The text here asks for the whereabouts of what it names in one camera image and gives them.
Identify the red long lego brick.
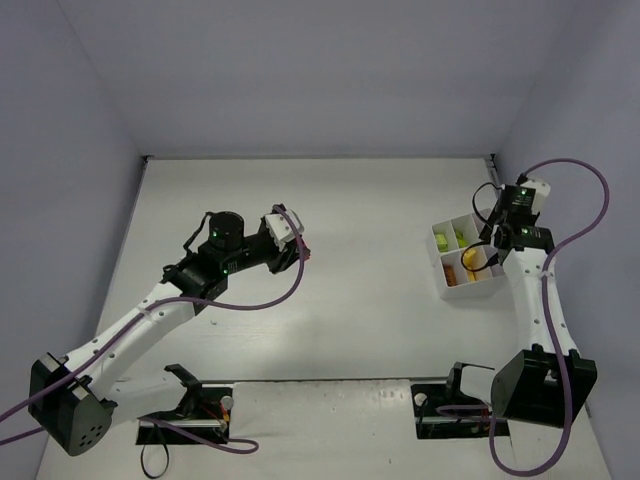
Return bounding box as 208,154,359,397
303,242,311,262

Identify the light green lego brick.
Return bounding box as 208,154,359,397
434,233,449,253

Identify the brown lego brick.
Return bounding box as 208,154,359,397
443,265,458,288

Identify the dark green lego brick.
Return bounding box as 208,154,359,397
454,230,469,249

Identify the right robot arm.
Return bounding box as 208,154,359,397
446,178,597,428

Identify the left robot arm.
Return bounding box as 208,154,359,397
28,204,310,456

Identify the white divided container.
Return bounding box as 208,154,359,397
426,213,506,301

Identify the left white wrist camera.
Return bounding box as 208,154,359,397
263,205,304,252

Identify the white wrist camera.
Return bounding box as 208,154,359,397
263,205,304,252
516,176,551,214

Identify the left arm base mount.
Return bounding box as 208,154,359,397
135,363,236,476

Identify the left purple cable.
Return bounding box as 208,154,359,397
0,203,307,455

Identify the purple cable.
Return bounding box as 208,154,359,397
435,158,611,475
0,203,307,455

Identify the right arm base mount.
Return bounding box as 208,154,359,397
410,362,495,440

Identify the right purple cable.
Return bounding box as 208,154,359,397
435,158,611,475

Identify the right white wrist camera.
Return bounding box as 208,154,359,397
516,176,551,214

